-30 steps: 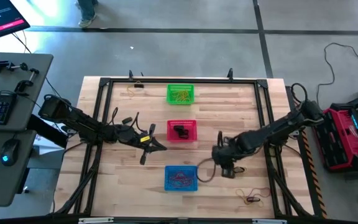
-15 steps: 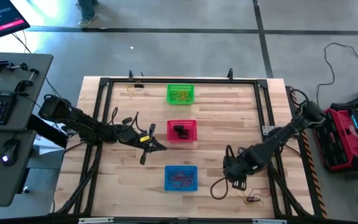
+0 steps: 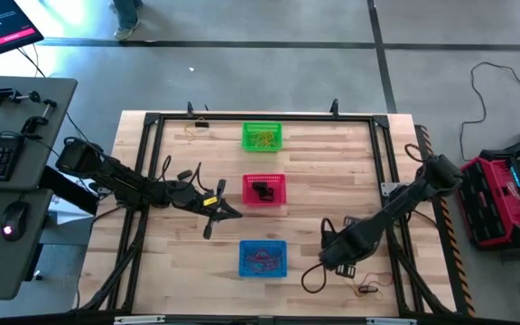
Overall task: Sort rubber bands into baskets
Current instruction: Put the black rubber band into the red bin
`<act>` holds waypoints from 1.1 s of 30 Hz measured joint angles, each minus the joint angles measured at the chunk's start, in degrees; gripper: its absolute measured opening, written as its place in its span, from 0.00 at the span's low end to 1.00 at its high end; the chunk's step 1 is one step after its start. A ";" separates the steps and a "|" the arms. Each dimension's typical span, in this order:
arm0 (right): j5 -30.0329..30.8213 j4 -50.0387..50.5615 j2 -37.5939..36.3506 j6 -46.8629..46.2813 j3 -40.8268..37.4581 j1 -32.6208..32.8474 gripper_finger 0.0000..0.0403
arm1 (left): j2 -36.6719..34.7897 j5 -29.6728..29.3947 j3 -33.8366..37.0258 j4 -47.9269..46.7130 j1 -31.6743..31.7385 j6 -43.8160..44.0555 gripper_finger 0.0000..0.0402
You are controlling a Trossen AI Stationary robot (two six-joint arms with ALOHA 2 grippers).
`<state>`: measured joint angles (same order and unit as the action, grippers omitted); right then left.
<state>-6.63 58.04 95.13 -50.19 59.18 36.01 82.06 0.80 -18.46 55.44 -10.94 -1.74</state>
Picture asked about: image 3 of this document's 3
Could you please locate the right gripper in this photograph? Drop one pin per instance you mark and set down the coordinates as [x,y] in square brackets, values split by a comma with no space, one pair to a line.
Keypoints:
[363,241]

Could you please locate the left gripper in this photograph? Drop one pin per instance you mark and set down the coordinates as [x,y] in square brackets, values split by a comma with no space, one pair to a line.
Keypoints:
[210,201]

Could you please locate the black rubber band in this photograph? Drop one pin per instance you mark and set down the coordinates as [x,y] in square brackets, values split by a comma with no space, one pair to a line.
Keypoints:
[266,196]
[368,289]
[185,174]
[260,185]

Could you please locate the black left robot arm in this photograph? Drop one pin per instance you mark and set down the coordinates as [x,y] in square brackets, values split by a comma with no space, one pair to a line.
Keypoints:
[120,178]

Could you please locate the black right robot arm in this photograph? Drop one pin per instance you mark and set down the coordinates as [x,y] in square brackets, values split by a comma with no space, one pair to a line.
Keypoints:
[409,198]

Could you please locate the blue plastic basket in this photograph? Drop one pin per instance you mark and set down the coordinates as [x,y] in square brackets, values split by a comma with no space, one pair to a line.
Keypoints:
[246,246]

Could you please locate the red plastic basket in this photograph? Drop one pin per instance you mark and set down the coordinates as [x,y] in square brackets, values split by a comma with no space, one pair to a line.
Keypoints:
[280,180]

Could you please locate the green plastic basket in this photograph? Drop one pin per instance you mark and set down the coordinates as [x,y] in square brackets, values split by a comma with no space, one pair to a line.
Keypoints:
[246,126]

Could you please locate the black yellow hazard strip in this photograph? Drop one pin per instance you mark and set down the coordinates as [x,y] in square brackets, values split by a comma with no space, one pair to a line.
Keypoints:
[449,234]

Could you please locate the red black equipment case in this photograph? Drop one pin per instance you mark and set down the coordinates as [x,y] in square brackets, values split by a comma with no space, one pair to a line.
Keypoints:
[490,203]

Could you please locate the black angled base block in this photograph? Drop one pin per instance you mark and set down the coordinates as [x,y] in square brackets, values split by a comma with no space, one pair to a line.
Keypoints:
[72,194]

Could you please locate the black computer mouse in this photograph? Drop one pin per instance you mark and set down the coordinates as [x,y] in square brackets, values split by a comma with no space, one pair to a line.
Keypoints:
[16,221]

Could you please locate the black desk clamp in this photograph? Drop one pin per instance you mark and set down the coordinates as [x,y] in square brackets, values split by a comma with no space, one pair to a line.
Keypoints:
[5,95]
[34,123]

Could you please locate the person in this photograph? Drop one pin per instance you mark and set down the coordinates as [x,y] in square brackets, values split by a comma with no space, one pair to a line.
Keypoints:
[127,18]

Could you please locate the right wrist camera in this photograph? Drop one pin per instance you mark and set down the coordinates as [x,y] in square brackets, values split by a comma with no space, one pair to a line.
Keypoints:
[333,253]

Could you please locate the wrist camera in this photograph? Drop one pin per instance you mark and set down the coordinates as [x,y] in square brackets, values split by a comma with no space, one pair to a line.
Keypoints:
[333,253]
[182,193]

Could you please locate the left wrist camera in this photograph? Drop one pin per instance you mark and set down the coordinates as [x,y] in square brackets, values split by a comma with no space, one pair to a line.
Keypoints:
[182,193]

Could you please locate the silver metal bracket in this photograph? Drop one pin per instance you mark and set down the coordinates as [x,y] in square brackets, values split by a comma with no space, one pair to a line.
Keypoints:
[391,321]
[138,320]

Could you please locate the black aluminium table frame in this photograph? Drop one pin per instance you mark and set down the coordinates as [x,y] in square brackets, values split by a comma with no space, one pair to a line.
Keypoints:
[264,116]

